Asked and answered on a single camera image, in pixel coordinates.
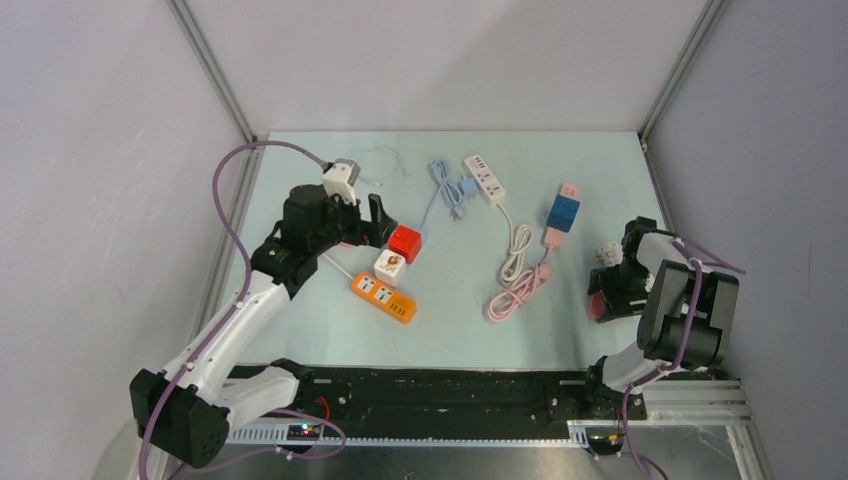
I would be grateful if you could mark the aluminium frame rail front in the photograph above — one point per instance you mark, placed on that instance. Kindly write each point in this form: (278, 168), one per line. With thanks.
(691, 399)

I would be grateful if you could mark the white cube socket adapter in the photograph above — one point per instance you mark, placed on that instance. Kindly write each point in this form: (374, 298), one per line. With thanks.
(390, 267)

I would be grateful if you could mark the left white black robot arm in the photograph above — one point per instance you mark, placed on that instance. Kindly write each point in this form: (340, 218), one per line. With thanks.
(188, 408)

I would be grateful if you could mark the pink power strip with cable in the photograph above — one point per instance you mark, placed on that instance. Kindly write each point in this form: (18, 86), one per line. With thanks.
(533, 278)

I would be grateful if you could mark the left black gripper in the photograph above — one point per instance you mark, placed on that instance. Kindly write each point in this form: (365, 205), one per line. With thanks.
(372, 233)

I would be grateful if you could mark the white square plug adapter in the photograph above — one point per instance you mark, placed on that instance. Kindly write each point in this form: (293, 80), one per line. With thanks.
(609, 254)

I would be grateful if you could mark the orange power strip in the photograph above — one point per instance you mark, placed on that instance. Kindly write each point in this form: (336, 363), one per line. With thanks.
(384, 297)

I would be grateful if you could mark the white power strip with cable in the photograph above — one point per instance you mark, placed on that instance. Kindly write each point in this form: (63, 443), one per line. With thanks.
(494, 194)

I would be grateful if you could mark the pink square plug adapter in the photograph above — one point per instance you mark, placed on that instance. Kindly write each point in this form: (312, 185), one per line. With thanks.
(597, 307)

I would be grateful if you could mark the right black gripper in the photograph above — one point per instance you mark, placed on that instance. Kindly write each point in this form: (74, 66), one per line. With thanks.
(617, 304)

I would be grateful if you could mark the blue cube socket adapter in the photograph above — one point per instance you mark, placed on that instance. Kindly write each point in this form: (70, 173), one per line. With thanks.
(563, 213)

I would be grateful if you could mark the red cube socket adapter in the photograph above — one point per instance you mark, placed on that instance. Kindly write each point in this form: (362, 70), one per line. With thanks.
(406, 242)

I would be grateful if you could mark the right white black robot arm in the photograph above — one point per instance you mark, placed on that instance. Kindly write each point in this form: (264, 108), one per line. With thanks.
(683, 296)

